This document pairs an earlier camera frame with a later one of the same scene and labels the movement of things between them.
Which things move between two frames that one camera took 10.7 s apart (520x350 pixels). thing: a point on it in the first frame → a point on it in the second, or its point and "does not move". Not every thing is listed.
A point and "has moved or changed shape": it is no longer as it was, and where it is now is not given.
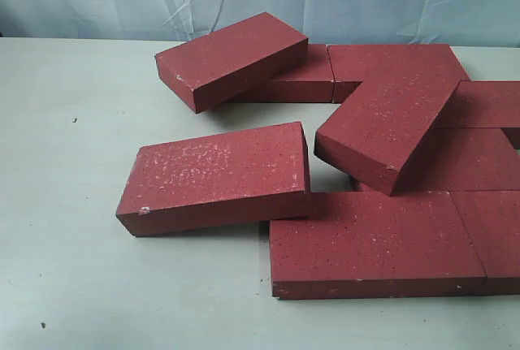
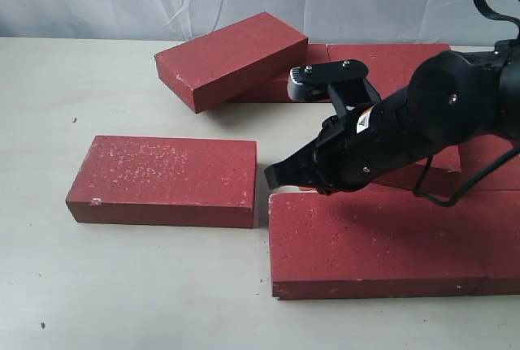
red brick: x=215 y=67 does not move
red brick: x=376 y=133 has moved or changed shape
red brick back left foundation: x=312 y=84 does not move
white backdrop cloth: x=395 y=2 does not move
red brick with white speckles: x=223 y=181 has moved or changed shape
